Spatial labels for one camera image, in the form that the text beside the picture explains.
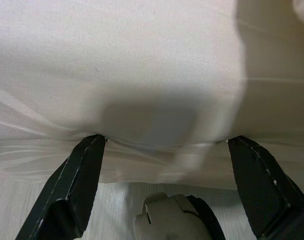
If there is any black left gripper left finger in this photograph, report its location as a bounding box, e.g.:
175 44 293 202
15 133 108 240

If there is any mattress with cream sheet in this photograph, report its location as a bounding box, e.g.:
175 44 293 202
0 0 304 198

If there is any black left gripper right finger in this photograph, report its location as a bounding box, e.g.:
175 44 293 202
227 134 304 240

